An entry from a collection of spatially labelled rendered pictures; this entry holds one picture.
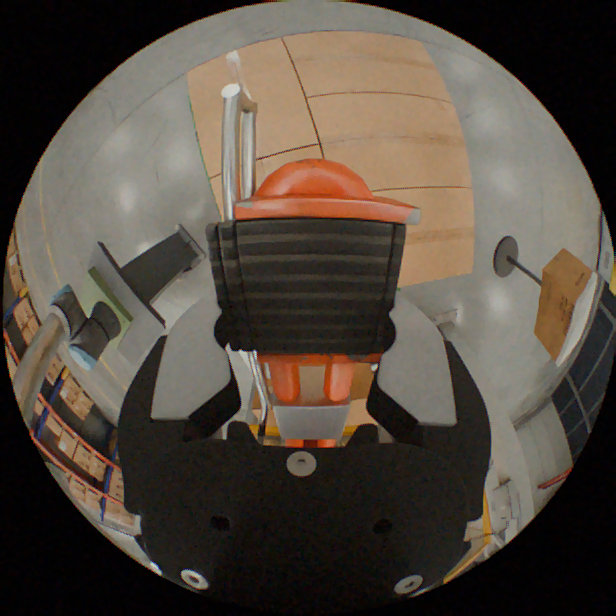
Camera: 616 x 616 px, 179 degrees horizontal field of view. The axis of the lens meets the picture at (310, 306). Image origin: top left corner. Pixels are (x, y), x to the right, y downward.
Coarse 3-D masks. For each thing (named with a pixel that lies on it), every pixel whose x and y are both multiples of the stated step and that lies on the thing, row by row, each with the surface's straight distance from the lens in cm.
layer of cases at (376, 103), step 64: (256, 64) 95; (320, 64) 92; (384, 64) 99; (256, 128) 81; (320, 128) 79; (384, 128) 83; (448, 128) 98; (384, 192) 80; (448, 192) 93; (448, 256) 99
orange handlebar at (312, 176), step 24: (288, 168) 10; (312, 168) 10; (336, 168) 10; (264, 192) 10; (288, 192) 10; (312, 192) 10; (336, 192) 10; (360, 192) 10; (288, 384) 16; (336, 384) 16
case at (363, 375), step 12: (264, 372) 82; (360, 372) 73; (372, 372) 73; (360, 384) 70; (360, 396) 68; (252, 408) 74; (360, 408) 72; (348, 420) 78; (360, 420) 80; (372, 420) 82
